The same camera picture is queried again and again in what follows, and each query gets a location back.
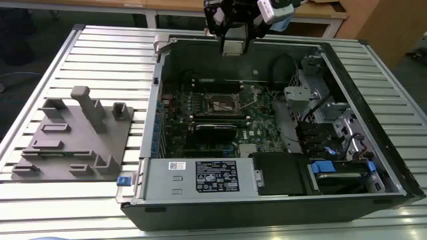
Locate black looped cable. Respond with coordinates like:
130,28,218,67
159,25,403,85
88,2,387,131
267,52,300,86

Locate grey parts rack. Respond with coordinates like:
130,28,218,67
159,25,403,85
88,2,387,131
9,85,136,181

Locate silver CPU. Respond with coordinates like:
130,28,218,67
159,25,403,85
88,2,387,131
222,27,248,57

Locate grey power supply unit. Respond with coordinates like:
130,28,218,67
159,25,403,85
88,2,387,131
135,157,266,201

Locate black power cable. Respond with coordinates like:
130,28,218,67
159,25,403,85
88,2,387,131
343,131,367,162

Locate black drive cable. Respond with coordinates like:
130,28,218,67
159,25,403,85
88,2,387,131
299,91,335,123

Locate blue disk carrier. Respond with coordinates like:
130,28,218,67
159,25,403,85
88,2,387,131
307,159,379,195

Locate coloured power wires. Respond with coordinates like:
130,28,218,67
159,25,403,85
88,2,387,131
355,146,372,161

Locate black PC case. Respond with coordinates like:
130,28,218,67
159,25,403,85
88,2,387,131
115,36,427,232

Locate green motherboard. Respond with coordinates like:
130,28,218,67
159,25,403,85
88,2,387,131
159,79,292,160

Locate wooden cabinet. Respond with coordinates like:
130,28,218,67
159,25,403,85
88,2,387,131
332,0,427,70

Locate grey chair base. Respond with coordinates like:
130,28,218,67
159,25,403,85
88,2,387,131
404,33,427,62

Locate silver metal drive cage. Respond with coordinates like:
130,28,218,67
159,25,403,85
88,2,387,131
272,54,370,161

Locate silver chipset heatsink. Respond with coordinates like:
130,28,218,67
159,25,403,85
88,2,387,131
238,143,260,154

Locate black plastic shroud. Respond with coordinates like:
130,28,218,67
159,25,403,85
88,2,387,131
248,151,316,197

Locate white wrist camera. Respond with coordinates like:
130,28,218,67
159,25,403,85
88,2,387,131
255,0,295,25
212,9,228,26

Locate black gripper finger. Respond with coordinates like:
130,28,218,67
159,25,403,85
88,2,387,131
244,22,256,55
218,23,228,55

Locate CPU socket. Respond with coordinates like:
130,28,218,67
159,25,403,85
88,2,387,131
204,92,243,115

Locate blue floor cable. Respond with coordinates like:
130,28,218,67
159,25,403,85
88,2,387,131
0,71,44,81

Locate wooden desk white frame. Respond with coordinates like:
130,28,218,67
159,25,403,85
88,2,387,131
0,0,158,30
146,0,350,38

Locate black graphics card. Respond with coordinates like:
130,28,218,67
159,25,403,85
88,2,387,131
194,123,239,145

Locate grey case handle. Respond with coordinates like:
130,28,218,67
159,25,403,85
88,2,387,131
152,33,172,55

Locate black office chair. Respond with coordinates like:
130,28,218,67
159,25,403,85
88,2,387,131
0,7,39,67

